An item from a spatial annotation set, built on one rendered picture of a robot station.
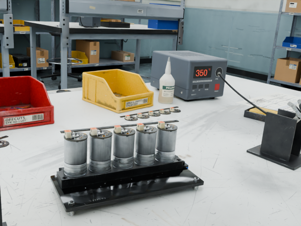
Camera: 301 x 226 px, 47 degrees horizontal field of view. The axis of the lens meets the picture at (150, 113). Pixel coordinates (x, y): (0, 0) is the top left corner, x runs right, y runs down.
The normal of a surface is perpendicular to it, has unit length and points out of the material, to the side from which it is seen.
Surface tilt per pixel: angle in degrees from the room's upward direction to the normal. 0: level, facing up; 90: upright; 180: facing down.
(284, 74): 89
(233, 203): 0
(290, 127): 90
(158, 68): 90
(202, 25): 90
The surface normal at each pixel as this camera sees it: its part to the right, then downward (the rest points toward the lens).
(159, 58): -0.84, 0.10
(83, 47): -0.70, 0.18
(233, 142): 0.07, -0.96
